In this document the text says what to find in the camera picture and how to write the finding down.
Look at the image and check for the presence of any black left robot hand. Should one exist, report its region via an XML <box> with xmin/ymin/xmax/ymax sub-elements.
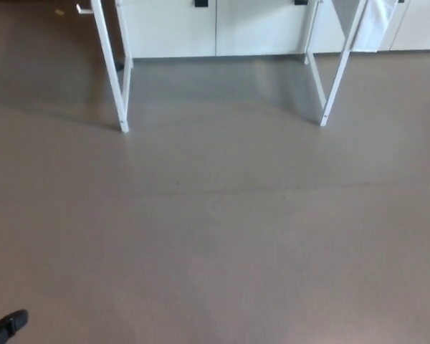
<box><xmin>0</xmin><ymin>309</ymin><xmax>29</xmax><ymax>344</ymax></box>

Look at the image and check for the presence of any white metal table leg frame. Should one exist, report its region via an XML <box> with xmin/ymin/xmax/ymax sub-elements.
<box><xmin>304</xmin><ymin>0</ymin><xmax>367</xmax><ymax>127</ymax></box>
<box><xmin>90</xmin><ymin>0</ymin><xmax>134</xmax><ymax>133</ymax></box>

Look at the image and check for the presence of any white cabinet with doors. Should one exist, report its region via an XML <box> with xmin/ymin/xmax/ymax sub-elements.
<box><xmin>115</xmin><ymin>0</ymin><xmax>430</xmax><ymax>59</ymax></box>

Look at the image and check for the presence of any white hanging cloth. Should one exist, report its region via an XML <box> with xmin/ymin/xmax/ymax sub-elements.
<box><xmin>351</xmin><ymin>0</ymin><xmax>400</xmax><ymax>53</ymax></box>

